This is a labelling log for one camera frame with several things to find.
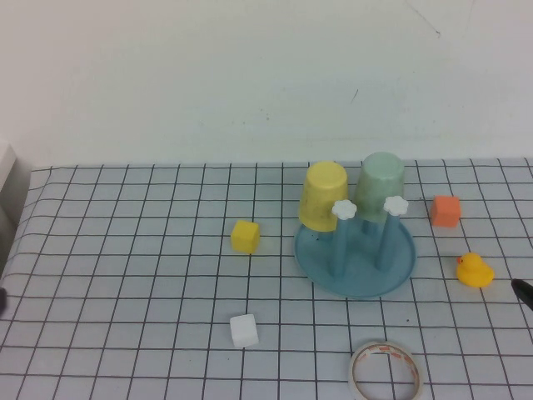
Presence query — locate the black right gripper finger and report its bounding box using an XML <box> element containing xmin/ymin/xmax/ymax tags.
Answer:
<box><xmin>511</xmin><ymin>277</ymin><xmax>533</xmax><ymax>312</ymax></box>

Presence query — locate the green plastic cup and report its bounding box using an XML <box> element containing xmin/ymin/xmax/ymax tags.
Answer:
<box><xmin>353</xmin><ymin>152</ymin><xmax>406</xmax><ymax>227</ymax></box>

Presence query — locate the blue cup stand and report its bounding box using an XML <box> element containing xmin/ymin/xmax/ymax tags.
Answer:
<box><xmin>293</xmin><ymin>195</ymin><xmax>418</xmax><ymax>300</ymax></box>

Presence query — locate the yellow plastic cup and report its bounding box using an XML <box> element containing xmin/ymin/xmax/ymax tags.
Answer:
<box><xmin>297</xmin><ymin>161</ymin><xmax>350</xmax><ymax>233</ymax></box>

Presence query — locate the yellow rubber duck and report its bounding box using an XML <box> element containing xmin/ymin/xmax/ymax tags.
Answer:
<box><xmin>456</xmin><ymin>252</ymin><xmax>496</xmax><ymax>289</ymax></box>

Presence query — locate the orange cube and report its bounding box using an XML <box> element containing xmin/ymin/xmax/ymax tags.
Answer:
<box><xmin>430</xmin><ymin>195</ymin><xmax>462</xmax><ymax>228</ymax></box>

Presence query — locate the white grid tablecloth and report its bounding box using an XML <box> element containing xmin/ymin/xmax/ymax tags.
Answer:
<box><xmin>0</xmin><ymin>157</ymin><xmax>533</xmax><ymax>400</ymax></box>

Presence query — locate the white box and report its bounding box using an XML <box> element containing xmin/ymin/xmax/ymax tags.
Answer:
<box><xmin>0</xmin><ymin>140</ymin><xmax>19</xmax><ymax>198</ymax></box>

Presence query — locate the white tape roll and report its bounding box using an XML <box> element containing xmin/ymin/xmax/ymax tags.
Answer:
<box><xmin>348</xmin><ymin>338</ymin><xmax>427</xmax><ymax>400</ymax></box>

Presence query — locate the white cube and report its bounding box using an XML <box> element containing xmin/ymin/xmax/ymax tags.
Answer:
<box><xmin>229</xmin><ymin>312</ymin><xmax>261</xmax><ymax>348</ymax></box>

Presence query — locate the yellow cube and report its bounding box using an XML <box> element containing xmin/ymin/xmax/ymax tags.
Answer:
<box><xmin>230</xmin><ymin>220</ymin><xmax>261</xmax><ymax>255</ymax></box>

